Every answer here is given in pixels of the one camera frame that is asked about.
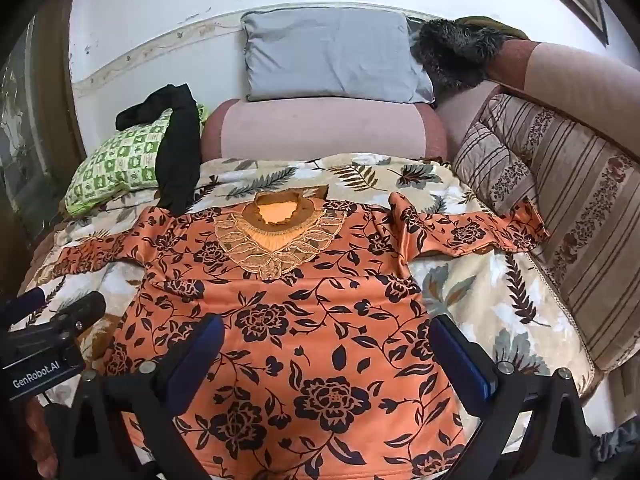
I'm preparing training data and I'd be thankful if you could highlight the small striped cushion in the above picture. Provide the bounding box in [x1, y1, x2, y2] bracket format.
[452, 121, 540, 213]

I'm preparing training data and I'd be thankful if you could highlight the orange floral blouse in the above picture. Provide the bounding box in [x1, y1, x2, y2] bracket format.
[42, 185, 551, 480]

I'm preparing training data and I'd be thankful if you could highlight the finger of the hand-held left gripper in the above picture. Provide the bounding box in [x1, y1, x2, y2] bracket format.
[0, 287, 47, 323]
[49, 291, 107, 333]

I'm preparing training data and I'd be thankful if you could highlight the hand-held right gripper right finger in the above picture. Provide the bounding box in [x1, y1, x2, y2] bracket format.
[429, 314, 601, 480]

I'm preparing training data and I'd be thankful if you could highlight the person's left hand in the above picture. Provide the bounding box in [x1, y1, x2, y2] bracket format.
[22, 402, 58, 480]

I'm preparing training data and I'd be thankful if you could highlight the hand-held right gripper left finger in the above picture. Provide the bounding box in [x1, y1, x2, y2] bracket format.
[60, 312, 226, 480]

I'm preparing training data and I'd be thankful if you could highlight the leaf print blanket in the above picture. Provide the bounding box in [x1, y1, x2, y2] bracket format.
[30, 152, 596, 480]

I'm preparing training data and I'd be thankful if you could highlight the patterned glass door panel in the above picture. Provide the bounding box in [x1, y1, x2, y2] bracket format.
[0, 55, 53, 203]

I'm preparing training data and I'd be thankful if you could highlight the black garment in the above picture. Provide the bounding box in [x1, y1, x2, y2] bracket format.
[116, 84, 202, 216]

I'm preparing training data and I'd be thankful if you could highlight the olive garment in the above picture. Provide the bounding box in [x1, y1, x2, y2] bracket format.
[452, 16, 531, 41]

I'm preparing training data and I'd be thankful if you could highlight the green checkered pillow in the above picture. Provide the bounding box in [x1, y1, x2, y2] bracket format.
[64, 105, 208, 218]

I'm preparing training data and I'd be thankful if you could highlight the grey pillow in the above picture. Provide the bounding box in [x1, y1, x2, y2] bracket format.
[241, 10, 435, 106]

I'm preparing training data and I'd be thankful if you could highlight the wooden door frame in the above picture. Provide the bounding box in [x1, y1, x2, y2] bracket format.
[27, 10, 87, 163]

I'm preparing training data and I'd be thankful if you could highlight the dark grey cloth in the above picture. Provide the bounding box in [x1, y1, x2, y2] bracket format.
[592, 425, 640, 467]

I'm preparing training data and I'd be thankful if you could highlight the large striped cushion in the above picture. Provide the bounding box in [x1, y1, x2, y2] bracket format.
[479, 92, 640, 373]

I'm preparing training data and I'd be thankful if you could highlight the dark fur trim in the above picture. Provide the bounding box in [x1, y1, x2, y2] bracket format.
[410, 19, 506, 93]

